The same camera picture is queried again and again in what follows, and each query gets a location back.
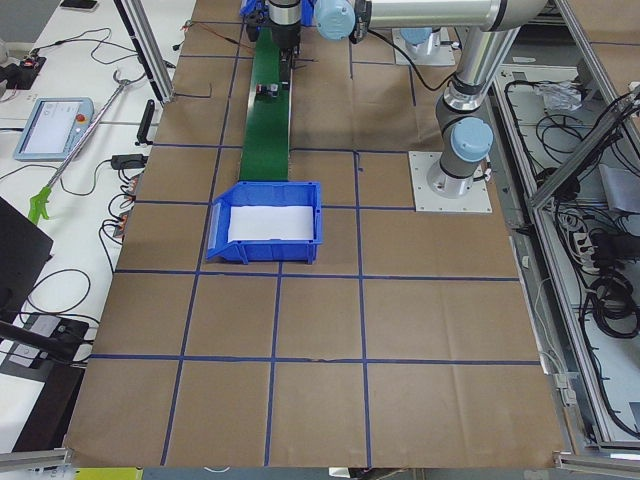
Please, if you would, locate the right blue plastic bin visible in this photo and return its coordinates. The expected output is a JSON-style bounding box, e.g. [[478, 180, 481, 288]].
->
[[240, 0, 270, 23]]

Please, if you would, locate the teach pendant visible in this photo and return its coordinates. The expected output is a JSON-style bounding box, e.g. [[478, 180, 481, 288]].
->
[[13, 97, 94, 161]]

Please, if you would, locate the green handled reacher grabber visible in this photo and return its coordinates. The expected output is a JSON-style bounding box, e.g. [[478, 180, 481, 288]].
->
[[27, 69, 144, 225]]

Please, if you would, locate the blue plastic bin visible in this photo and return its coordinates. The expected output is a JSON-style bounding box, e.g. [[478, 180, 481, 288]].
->
[[240, 0, 270, 23], [206, 181, 323, 264]]

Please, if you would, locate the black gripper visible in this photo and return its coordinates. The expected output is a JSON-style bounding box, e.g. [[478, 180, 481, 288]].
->
[[270, 21, 301, 50]]

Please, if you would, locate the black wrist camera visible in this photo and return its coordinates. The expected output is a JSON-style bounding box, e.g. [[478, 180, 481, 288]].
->
[[245, 11, 265, 42]]

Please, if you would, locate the green conveyor belt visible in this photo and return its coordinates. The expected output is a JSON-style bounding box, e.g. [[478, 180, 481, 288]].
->
[[239, 26, 293, 181]]

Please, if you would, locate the red push button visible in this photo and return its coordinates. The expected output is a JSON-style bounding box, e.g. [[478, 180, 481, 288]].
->
[[256, 83, 280, 98]]

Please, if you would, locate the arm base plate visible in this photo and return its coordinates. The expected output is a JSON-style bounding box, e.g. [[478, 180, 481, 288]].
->
[[408, 151, 492, 214]]

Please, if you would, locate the aluminium frame post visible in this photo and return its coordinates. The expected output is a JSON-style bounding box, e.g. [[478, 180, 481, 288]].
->
[[113, 0, 174, 105]]

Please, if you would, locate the black power adapter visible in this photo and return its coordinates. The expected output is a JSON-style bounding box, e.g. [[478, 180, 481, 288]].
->
[[110, 154, 148, 170]]

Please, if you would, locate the left blue plastic bin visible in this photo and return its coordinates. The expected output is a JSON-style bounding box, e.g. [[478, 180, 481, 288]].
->
[[206, 181, 323, 264]]

